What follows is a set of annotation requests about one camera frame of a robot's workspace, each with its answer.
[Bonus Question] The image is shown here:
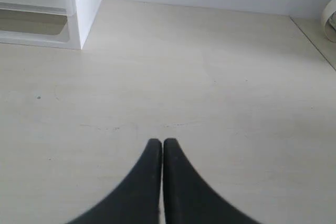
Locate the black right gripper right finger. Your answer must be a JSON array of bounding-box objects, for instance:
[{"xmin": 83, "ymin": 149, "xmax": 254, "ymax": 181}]
[{"xmin": 163, "ymin": 138, "xmax": 257, "ymax": 224}]

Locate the white plastic drawer cabinet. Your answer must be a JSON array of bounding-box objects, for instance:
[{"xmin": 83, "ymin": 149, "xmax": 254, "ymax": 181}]
[{"xmin": 1, "ymin": 0, "xmax": 102, "ymax": 49}]

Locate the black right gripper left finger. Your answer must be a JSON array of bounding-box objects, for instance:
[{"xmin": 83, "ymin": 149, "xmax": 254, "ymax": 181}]
[{"xmin": 70, "ymin": 138, "xmax": 162, "ymax": 224}]

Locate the white curved object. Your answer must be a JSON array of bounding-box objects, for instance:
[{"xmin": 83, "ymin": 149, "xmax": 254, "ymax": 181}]
[{"xmin": 321, "ymin": 0, "xmax": 335, "ymax": 43}]

